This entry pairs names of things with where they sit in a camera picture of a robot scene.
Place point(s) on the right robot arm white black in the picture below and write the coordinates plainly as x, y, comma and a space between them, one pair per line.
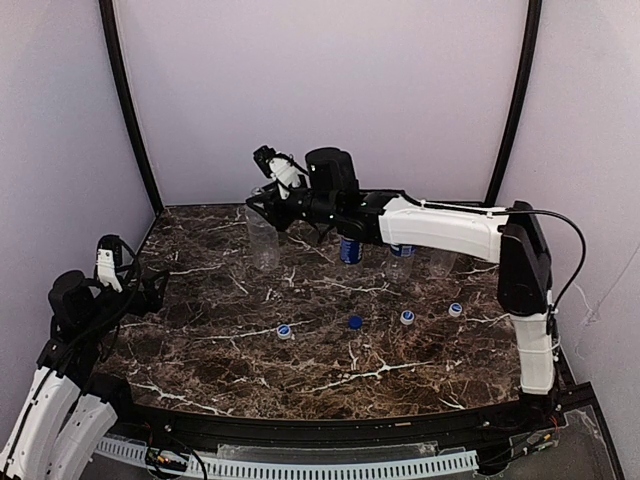
325, 191

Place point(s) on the pepsi label bottle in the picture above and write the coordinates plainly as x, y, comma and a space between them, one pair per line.
351, 251

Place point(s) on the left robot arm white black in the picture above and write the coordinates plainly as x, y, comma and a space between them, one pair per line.
69, 406

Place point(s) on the black frame post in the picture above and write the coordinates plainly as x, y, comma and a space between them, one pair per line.
115, 53
525, 63

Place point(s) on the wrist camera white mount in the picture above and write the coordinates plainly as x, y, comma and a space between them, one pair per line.
281, 169
109, 258

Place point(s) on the white slotted cable duct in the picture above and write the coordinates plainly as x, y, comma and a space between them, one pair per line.
408, 461

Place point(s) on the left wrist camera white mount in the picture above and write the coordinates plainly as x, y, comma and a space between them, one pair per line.
109, 258

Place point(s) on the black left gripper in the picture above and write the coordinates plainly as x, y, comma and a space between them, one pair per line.
145, 292

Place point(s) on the blue label water bottle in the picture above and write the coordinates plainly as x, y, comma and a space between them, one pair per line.
399, 263

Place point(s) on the black front table rail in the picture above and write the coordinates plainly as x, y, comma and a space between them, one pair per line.
492, 424

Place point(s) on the right black frame post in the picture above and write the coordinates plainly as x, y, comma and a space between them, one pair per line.
525, 63

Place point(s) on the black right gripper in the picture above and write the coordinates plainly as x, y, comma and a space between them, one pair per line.
282, 209

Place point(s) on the left black frame post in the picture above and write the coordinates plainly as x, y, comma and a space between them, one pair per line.
115, 53

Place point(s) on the solid blue bottle cap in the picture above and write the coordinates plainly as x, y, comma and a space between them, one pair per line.
355, 322

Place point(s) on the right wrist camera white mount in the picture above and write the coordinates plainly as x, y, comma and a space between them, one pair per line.
281, 169

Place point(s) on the clear plastic bottle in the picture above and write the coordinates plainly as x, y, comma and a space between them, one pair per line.
441, 262

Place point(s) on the white blue bottle cap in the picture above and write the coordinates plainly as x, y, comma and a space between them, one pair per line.
455, 310

